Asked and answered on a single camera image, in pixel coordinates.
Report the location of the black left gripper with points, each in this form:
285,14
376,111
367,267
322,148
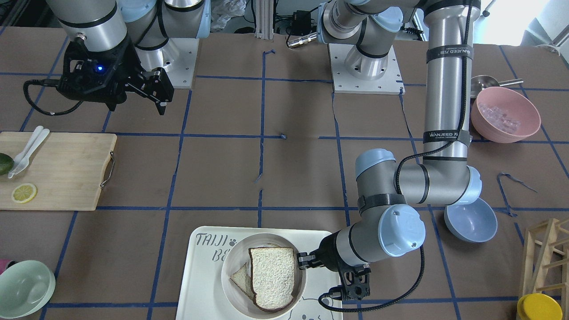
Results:
328,253

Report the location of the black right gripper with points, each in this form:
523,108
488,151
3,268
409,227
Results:
126,66

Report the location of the bread slice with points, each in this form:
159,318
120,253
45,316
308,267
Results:
272,277
242,280

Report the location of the cream round plate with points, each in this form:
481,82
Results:
237,257

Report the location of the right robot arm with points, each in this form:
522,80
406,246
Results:
148,23

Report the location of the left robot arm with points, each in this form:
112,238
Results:
390,226

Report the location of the bread slice on plate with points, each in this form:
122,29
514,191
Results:
242,280

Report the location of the wooden cutting board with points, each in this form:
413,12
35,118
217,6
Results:
67,169

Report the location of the cream bear tray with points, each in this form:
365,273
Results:
202,297

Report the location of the white plastic spoon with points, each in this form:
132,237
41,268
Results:
20,157

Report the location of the white plastic fork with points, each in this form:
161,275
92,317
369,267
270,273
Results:
36,144

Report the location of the lemon slice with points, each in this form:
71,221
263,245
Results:
24,193

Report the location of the blue bowl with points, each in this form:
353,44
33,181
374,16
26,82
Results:
475,222

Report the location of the pink cup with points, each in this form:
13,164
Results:
5,264

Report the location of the green bowl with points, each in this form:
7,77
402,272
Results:
25,288

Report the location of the yellow cup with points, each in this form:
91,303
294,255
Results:
538,306

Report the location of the ice cubes pile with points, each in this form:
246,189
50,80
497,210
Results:
499,118

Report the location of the wooden cup rack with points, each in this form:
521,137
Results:
545,248

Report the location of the pink bowl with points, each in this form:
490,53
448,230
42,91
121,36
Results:
515,105

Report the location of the metal scoop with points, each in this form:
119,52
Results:
479,83

